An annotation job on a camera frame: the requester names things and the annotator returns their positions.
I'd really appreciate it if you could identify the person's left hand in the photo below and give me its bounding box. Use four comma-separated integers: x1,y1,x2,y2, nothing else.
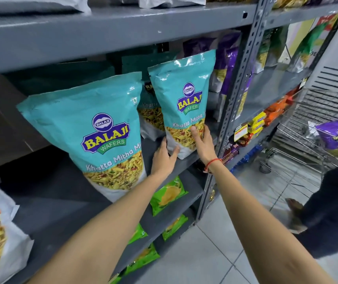
151,136,181,178

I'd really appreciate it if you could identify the person's right hand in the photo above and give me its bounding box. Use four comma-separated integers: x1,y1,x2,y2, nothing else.
190,125,218,167

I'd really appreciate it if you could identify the teal snack packet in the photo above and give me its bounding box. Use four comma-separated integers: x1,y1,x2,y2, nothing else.
147,49,217,160
16,71,148,203
137,81,167,142

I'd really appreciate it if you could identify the person's right forearm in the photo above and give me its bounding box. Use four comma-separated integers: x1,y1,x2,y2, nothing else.
206,160,338,284

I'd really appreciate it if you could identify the person's left forearm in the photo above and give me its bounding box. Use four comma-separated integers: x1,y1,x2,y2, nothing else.
28,171,169,284

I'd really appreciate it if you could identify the dark biscuit packet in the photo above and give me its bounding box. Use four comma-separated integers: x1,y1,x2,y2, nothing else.
222,141,242,163

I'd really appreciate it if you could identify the red biscuit packet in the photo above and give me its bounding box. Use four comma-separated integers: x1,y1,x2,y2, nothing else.
233,123,255,146

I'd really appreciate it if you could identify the row of blue packets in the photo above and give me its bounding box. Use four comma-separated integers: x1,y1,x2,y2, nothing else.
238,144,262,167

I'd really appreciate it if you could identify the stack of yellow boxes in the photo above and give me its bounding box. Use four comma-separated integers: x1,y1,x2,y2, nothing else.
247,112,267,137

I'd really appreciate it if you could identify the row of orange packets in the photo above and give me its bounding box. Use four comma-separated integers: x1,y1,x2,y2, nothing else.
263,89,301,126

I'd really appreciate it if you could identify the grey metal shelf rack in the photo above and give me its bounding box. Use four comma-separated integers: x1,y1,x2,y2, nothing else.
225,0,338,172
0,0,269,284

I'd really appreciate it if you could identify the green and white snack packet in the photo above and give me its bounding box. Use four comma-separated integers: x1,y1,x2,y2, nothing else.
254,26,289,75
287,23,329,73

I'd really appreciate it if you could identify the brown shoe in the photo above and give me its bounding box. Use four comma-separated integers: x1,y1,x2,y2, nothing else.
285,198,309,234

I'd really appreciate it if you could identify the white plastic packet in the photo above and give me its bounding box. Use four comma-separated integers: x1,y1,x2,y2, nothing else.
139,0,207,9
0,0,92,16

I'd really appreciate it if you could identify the dark trouser leg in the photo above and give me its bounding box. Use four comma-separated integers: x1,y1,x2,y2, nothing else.
295,157,338,259

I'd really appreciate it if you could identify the row of yellow packets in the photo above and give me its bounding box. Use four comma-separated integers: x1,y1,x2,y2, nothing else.
272,0,313,9

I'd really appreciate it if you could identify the red thread bracelet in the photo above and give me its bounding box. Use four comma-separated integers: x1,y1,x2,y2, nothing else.
203,158,223,174

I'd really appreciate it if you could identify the wire shopping cart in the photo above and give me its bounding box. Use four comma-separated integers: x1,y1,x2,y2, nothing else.
259,88,338,208

